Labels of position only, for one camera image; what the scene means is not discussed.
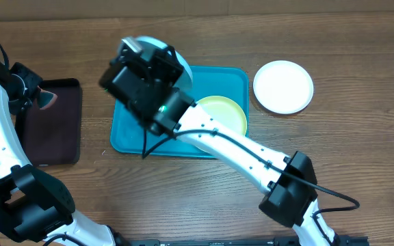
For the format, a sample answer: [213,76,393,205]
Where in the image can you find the pink plate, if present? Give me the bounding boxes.
[253,60,314,115]

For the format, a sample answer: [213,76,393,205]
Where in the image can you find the green and orange sponge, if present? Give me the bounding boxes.
[36,87,57,110]

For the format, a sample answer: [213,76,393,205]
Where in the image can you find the light blue plate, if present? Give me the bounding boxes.
[135,36,193,92]

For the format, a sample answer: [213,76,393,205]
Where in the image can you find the yellow plate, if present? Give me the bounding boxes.
[198,96,248,136]

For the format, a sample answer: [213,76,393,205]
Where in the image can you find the black water tray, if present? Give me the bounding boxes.
[15,78,82,166]

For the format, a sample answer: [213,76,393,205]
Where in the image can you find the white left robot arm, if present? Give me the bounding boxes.
[0,55,130,246]

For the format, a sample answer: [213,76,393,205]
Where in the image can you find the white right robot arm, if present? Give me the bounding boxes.
[100,39,340,245]

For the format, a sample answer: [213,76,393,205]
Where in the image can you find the teal plastic tray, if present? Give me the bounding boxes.
[110,66,249,159]

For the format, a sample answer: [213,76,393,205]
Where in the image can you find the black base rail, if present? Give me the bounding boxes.
[130,235,370,246]

